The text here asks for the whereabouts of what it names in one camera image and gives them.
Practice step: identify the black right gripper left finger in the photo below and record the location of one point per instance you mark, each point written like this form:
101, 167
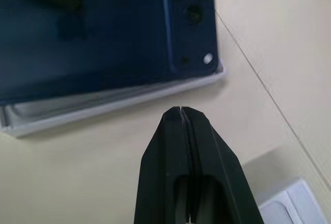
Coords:
160, 172

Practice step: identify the white phone box lid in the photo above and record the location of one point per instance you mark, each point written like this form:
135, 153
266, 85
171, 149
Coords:
292, 203

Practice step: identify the white phone box base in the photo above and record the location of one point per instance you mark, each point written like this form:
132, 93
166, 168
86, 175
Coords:
111, 105

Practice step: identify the dark blue smartphone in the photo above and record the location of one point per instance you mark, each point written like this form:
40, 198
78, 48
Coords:
103, 35

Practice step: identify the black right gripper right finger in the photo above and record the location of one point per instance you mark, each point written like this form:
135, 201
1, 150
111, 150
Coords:
219, 172

